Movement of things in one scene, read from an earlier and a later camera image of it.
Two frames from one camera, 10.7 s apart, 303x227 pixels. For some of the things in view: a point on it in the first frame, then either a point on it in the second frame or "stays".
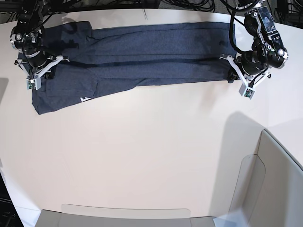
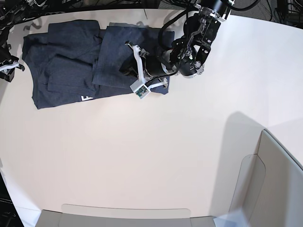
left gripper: x=38 y=59 → x=4 y=54
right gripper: x=252 y=62 → x=153 y=62
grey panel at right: x=269 y=191 stays
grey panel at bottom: x=81 y=215 stays
